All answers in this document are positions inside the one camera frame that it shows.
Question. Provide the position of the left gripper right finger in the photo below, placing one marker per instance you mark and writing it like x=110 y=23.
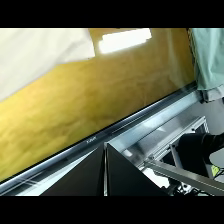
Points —
x=128 y=178

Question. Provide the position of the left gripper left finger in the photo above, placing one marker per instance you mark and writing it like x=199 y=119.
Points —
x=85 y=178

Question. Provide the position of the white garment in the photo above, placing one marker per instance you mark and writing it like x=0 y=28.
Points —
x=36 y=53

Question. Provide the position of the pale green garment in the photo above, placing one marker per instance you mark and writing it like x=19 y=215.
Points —
x=210 y=56

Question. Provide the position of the silver frame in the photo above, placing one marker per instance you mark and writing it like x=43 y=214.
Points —
x=166 y=133

